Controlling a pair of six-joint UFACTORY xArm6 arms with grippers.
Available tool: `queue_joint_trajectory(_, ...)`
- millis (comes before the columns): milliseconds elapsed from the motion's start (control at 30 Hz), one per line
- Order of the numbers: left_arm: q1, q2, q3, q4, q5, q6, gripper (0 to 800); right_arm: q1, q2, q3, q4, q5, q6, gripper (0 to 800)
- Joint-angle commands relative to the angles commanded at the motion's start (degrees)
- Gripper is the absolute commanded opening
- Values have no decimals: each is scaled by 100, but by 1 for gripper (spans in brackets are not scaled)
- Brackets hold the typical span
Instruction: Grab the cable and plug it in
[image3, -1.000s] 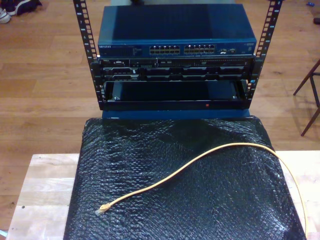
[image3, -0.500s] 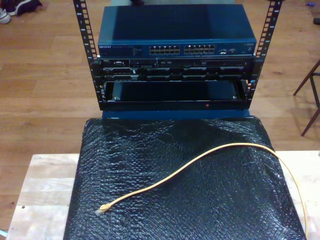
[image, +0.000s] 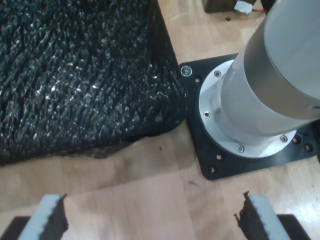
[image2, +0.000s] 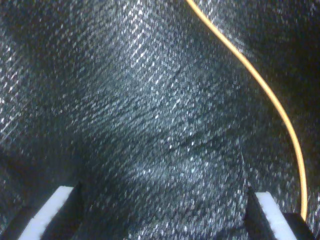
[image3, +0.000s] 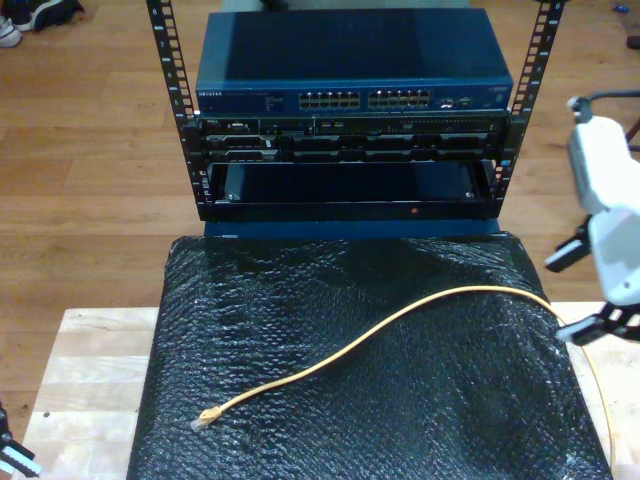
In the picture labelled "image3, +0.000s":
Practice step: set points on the white shoe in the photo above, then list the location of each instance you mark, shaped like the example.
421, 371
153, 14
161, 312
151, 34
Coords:
9, 32

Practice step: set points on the black bubble wrap mat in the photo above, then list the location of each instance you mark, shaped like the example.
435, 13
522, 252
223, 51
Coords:
350, 400

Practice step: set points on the white flat object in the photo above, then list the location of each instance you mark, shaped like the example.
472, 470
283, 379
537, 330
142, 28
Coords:
4, 475

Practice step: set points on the blue network switch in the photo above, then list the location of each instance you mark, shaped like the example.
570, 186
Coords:
350, 50

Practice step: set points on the dark round floor object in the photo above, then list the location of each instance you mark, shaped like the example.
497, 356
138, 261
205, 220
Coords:
634, 42

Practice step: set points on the dark sneaker white sole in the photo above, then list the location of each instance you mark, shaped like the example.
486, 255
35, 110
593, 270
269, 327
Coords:
57, 12
22, 14

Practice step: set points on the black open equipment rack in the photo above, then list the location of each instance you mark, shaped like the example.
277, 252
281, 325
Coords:
167, 59

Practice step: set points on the small blue floor object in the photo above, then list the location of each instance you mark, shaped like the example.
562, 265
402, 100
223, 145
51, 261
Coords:
621, 8

